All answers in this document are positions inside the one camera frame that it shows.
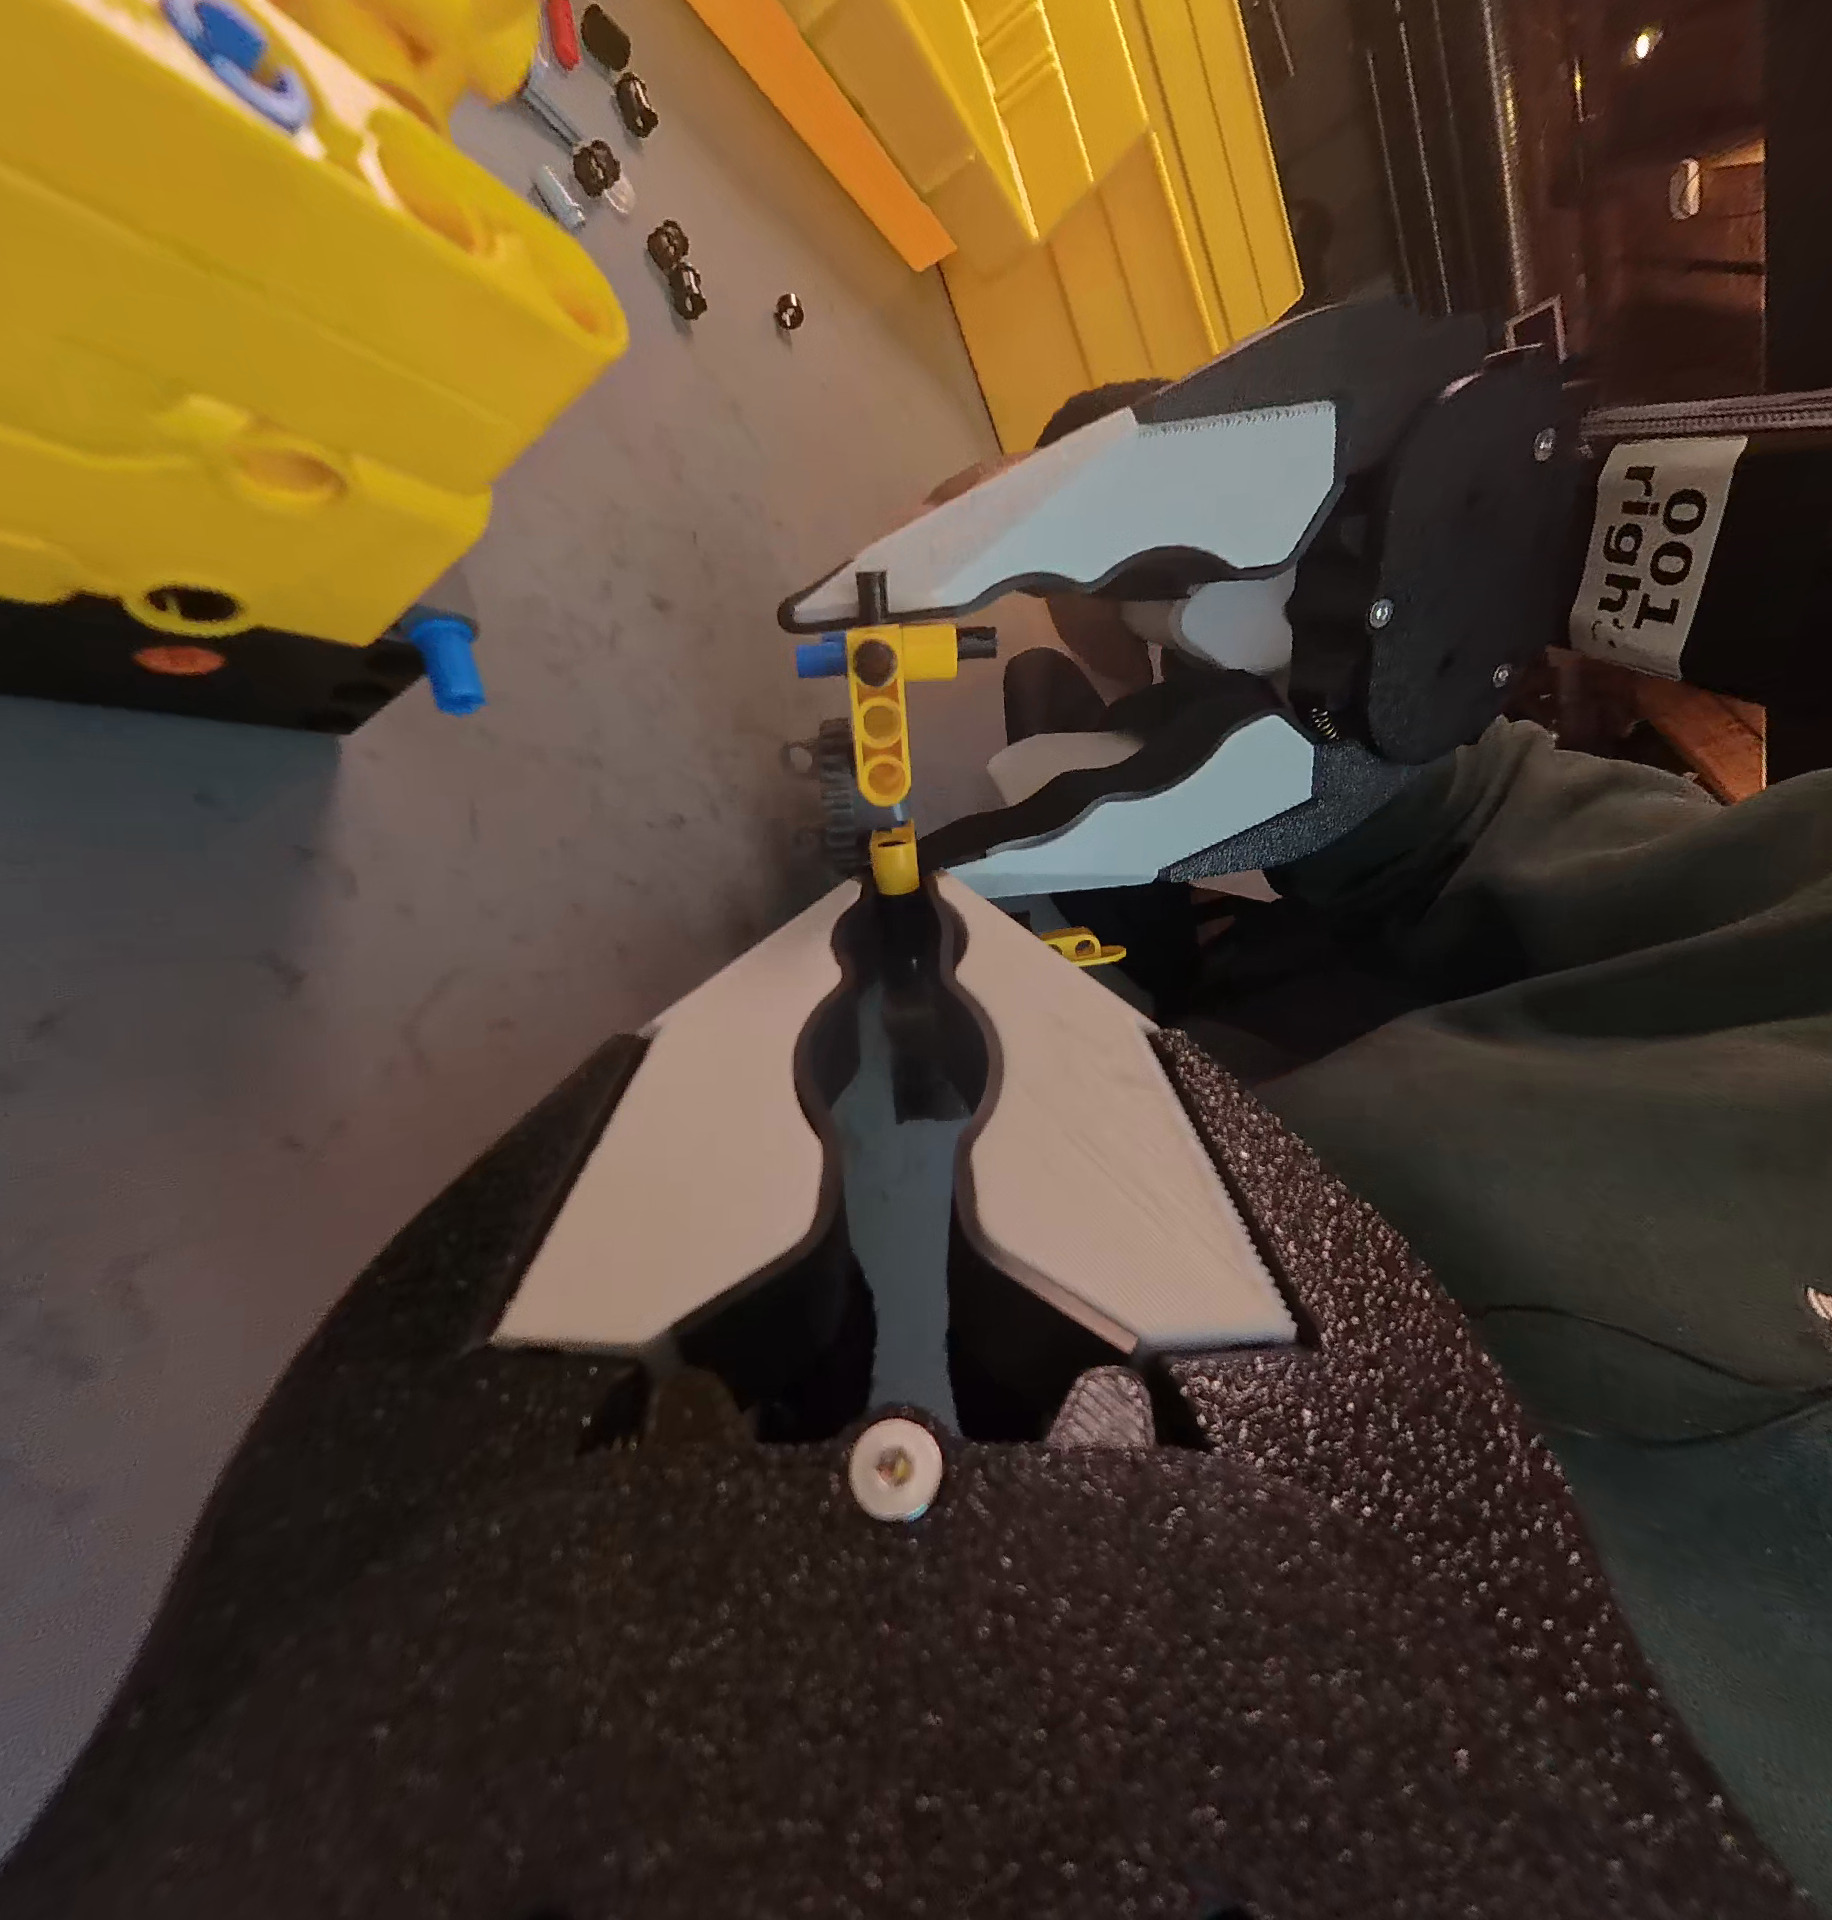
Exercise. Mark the yellow black lego model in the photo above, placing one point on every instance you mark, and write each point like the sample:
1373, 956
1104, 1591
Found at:
261, 373

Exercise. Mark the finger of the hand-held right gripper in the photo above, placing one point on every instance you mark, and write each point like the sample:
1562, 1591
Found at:
1215, 817
1126, 493

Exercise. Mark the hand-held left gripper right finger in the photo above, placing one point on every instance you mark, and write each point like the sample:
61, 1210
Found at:
1113, 1183

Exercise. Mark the yellow ribbed storage bin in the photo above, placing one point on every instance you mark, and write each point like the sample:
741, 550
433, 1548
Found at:
1138, 249

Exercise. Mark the person's right forearm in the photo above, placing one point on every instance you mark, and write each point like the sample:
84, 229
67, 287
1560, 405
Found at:
1609, 873

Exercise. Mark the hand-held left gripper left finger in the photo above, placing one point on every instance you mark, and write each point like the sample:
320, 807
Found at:
675, 1183

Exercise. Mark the yellow lego gear subassembly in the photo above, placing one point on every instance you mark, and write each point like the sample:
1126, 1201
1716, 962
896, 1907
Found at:
885, 724

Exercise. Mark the pile of small lego pins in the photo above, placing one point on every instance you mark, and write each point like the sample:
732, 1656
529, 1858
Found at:
645, 105

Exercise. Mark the person's right hand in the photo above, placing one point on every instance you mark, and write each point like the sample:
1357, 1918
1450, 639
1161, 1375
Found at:
1096, 412

